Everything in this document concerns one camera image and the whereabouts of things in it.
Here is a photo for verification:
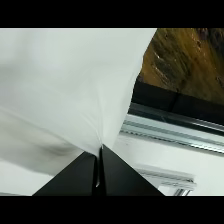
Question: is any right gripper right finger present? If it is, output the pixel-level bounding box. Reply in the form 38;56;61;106
99;144;165;197

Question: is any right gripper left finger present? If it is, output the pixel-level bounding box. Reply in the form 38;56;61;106
32;150;101;197

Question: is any white garment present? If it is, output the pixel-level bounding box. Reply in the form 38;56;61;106
0;27;158;178

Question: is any silver frame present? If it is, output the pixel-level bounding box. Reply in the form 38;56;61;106
119;102;224;197

